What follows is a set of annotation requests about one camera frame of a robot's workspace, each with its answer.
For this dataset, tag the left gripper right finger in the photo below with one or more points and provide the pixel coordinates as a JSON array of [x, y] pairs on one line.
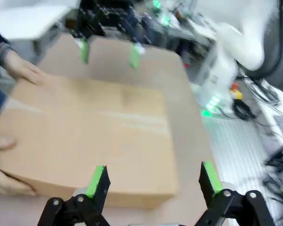
[[210, 186]]

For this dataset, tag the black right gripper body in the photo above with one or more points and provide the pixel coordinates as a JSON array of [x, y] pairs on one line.
[[103, 14]]

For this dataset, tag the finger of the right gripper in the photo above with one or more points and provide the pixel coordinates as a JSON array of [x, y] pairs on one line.
[[134, 56], [85, 51]]

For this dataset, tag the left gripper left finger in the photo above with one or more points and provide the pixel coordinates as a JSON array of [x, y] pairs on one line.
[[100, 188]]

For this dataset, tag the brown cardboard box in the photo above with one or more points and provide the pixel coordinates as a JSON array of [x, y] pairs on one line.
[[85, 131]]

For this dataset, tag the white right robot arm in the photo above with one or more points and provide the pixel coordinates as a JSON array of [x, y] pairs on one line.
[[245, 42]]

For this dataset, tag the person's left hand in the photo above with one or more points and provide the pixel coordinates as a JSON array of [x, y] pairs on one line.
[[21, 68]]

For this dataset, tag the person's right hand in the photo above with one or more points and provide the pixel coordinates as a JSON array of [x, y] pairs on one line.
[[4, 183]]

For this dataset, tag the control equipment with green lights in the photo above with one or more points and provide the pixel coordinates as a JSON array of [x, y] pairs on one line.
[[179, 21]]

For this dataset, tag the white table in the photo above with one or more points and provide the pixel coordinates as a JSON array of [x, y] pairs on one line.
[[26, 23]]

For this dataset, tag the yellow emergency stop button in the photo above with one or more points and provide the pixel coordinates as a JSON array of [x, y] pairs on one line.
[[237, 94]]

